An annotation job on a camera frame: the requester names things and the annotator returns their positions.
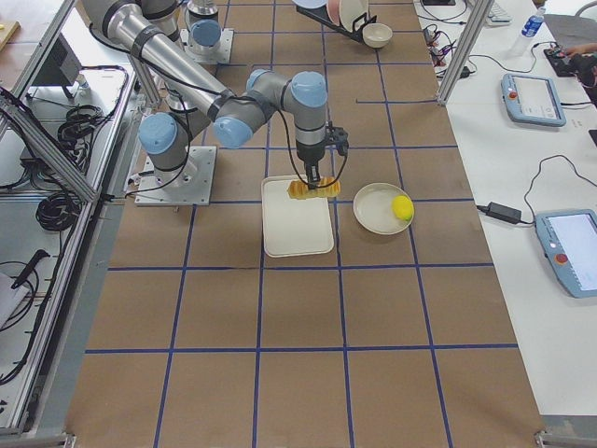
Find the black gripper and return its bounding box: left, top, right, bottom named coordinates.
left=303, top=156, right=322, bottom=190

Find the striped bread roll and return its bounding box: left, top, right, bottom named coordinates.
left=286, top=176, right=341, bottom=200

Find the blue plate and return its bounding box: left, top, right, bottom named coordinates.
left=293, top=0, right=327, bottom=9

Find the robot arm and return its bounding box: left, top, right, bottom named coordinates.
left=185, top=0, right=222, bottom=53
left=83, top=1, right=331, bottom=198

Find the cream plate with lemon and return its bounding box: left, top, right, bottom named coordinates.
left=353, top=183, right=414, bottom=235

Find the black plate rack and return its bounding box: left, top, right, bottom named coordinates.
left=295, top=6, right=377, bottom=44

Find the cream plate in rack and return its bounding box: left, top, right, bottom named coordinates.
left=339, top=0, right=368, bottom=27

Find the pink plate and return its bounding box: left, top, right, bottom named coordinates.
left=326, top=0, right=341, bottom=26

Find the white rectangular tray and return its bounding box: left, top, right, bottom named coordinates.
left=261, top=175, right=334, bottom=258

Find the yellow lemon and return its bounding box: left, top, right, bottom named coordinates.
left=391, top=195, right=414, bottom=221

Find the cream bowl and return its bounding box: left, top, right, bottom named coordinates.
left=362, top=22, right=394, bottom=49

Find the black power adapter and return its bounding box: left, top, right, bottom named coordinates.
left=485, top=202, right=521, bottom=224

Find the far teach pendant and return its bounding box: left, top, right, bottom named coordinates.
left=500, top=73, right=566, bottom=127

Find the teach pendant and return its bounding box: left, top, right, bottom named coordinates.
left=500, top=73, right=566, bottom=127
left=535, top=209, right=596, bottom=299

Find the near teach pendant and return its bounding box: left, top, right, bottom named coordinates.
left=535, top=209, right=596, bottom=299

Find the water bottle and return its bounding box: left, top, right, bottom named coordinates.
left=521, top=7, right=546, bottom=41

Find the aluminium frame post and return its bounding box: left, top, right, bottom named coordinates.
left=437, top=0, right=493, bottom=105

